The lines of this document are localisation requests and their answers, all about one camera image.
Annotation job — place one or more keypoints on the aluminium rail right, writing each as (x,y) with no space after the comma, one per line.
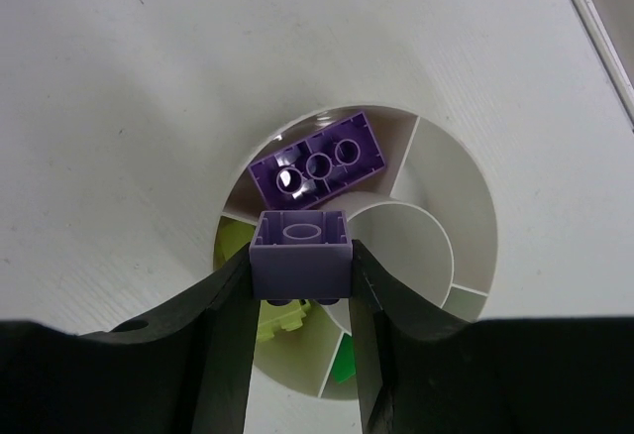
(607,53)

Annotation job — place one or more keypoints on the dark green lego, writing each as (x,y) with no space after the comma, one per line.
(344,365)

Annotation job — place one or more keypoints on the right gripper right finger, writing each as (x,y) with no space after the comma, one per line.
(421,369)

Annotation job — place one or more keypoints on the lime lego brick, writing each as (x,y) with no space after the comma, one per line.
(232,235)

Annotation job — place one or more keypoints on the white round divided container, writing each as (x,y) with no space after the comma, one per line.
(428,218)

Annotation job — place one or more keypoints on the purple lego brick top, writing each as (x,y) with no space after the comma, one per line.
(302,254)

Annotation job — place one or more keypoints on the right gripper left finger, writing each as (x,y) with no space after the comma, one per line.
(184,366)

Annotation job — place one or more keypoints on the purple lego plate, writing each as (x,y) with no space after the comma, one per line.
(315,168)

